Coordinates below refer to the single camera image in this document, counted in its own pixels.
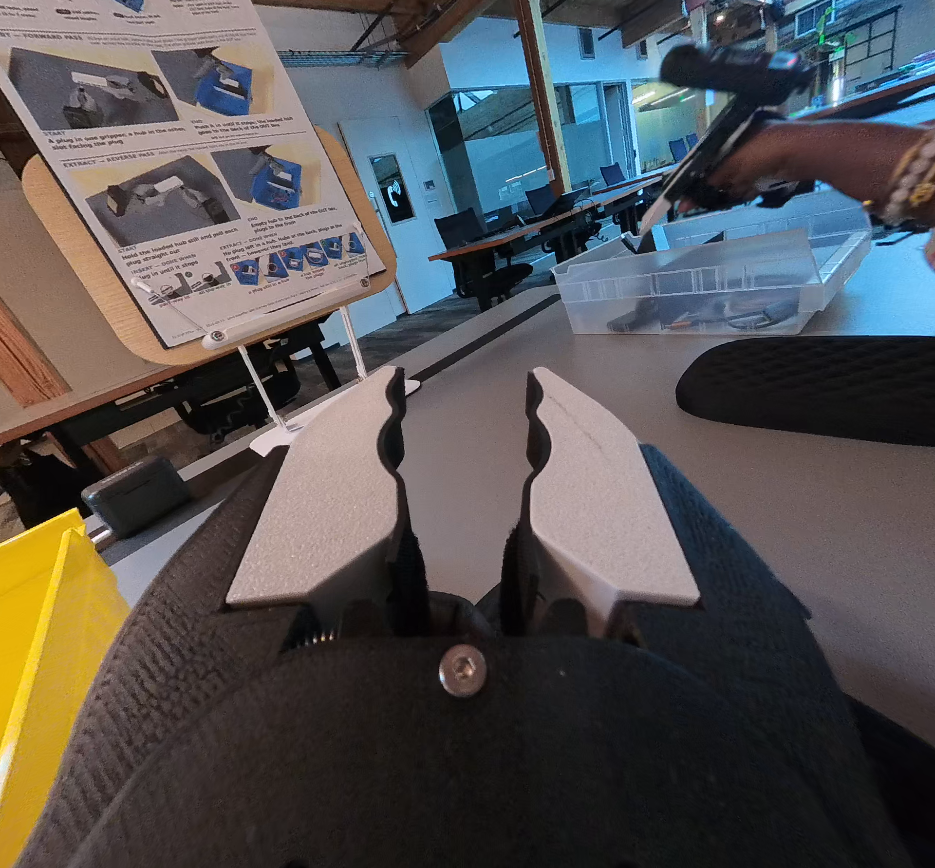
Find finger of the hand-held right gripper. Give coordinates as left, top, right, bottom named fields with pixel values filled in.
left=639, top=185, right=691, bottom=237

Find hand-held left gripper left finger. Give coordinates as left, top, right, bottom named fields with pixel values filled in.
left=225, top=365, right=430, bottom=637

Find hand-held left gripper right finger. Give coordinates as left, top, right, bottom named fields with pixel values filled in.
left=500, top=367, right=702, bottom=640

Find clear plastic bin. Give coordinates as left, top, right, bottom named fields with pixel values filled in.
left=551, top=209, right=874, bottom=337

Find yellow plastic bin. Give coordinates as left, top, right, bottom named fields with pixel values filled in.
left=0, top=508, right=132, bottom=862

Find person's right hand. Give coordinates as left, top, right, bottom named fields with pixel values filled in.
left=679, top=119, right=888, bottom=216

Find white board stand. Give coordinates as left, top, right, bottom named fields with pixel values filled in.
left=131, top=221, right=422, bottom=457

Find long wooden office desk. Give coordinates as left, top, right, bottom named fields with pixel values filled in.
left=429, top=174, right=666, bottom=264

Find black office chair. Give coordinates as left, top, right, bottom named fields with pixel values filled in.
left=434, top=209, right=534, bottom=312

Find dark grey small case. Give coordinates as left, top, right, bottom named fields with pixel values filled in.
left=80, top=455, right=192, bottom=539

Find black mesh pad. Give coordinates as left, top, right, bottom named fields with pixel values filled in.
left=675, top=336, right=935, bottom=447

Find white door with phone sign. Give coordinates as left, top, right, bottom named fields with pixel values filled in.
left=339, top=117, right=439, bottom=317

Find wooden display board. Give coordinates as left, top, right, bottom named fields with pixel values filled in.
left=22, top=126, right=399, bottom=366

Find printed instruction sheet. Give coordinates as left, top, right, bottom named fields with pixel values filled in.
left=0, top=0, right=387, bottom=332

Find wooden support post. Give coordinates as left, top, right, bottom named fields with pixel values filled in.
left=507, top=0, right=572, bottom=197

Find beaded bracelets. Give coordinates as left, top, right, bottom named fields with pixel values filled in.
left=873, top=129, right=935, bottom=229

